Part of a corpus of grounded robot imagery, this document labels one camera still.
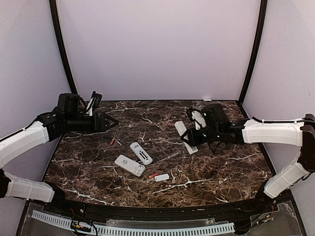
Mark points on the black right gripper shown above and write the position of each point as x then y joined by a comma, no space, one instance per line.
193,139

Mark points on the slim white remote control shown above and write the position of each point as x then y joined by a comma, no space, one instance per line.
181,129

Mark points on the clear handle screwdriver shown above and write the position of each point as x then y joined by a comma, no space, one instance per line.
171,156

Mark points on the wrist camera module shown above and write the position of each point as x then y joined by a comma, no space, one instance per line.
197,117
93,103

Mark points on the black front rail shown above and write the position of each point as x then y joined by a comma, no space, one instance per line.
101,213

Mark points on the white slotted cable duct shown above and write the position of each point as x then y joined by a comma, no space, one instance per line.
136,228

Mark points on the black right frame post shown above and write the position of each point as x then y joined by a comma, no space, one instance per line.
255,49

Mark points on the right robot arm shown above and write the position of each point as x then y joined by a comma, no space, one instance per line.
212,125

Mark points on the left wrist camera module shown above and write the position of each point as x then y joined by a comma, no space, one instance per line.
93,103

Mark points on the white remote with green buttons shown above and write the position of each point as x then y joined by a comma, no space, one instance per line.
130,165

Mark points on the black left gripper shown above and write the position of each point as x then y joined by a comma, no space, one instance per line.
102,127

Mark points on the white remote with compartment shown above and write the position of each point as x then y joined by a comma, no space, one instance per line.
141,153

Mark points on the white battery cover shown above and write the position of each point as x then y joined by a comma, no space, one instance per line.
162,177

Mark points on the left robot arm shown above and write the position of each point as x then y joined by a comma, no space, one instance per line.
71,114

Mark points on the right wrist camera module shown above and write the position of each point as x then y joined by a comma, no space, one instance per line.
197,117

